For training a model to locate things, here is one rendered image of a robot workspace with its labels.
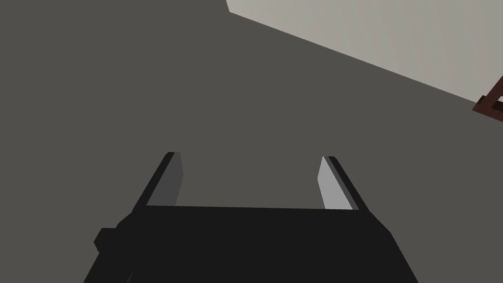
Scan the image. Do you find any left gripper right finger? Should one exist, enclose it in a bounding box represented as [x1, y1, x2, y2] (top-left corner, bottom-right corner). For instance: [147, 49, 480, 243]
[317, 155, 370, 214]

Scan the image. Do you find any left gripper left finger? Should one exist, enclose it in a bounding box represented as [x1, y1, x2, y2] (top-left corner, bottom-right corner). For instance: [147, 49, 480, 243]
[132, 151, 184, 213]

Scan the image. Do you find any brown wooden frame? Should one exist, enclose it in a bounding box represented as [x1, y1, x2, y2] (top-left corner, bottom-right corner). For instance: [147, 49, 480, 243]
[472, 75, 503, 122]

